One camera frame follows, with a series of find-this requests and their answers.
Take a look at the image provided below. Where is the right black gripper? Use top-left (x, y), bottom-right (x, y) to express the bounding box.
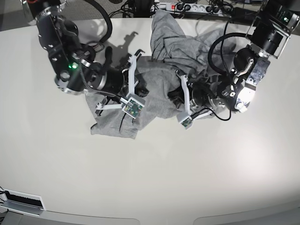
top-left (93, 66), bottom-right (149, 98)

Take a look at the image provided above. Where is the white power strip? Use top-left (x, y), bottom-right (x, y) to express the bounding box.
top-left (150, 1), bottom-right (227, 17)

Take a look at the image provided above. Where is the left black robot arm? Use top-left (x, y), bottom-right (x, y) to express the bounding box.
top-left (168, 0), bottom-right (300, 116)

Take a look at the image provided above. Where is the white cable tray box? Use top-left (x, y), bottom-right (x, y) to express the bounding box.
top-left (0, 188), bottom-right (46, 217)

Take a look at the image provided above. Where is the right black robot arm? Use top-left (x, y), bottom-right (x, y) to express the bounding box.
top-left (21, 0), bottom-right (133, 101)

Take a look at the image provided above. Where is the grey t-shirt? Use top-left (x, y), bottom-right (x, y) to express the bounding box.
top-left (90, 10), bottom-right (223, 139)

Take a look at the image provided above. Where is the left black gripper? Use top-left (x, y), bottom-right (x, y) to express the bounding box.
top-left (167, 82), bottom-right (225, 110)

